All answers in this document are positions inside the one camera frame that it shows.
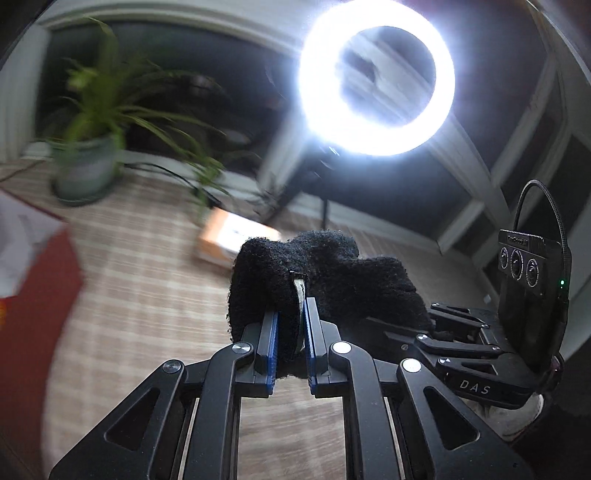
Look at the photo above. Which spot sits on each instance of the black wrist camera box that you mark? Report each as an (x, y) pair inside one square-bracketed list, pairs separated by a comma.
[(534, 300)]

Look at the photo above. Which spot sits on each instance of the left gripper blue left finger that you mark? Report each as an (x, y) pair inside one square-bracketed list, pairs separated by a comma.
[(256, 380)]

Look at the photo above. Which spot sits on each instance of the potted green spider plant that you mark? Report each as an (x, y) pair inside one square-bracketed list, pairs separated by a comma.
[(87, 135)]

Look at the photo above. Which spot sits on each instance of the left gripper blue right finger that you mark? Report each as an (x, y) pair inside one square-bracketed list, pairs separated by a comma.
[(324, 380)]

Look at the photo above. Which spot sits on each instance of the white gloved right hand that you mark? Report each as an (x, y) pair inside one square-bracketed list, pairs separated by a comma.
[(510, 424)]

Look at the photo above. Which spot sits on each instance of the black tripod stand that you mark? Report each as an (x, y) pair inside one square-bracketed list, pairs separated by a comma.
[(311, 174)]

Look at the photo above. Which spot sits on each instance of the white ring light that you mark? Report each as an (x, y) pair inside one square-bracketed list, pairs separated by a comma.
[(357, 97)]

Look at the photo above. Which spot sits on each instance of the orange white tissue pack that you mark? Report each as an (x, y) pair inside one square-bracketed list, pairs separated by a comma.
[(224, 233)]

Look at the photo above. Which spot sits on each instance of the black fuzzy glove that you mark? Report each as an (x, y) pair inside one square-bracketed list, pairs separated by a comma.
[(347, 287)]

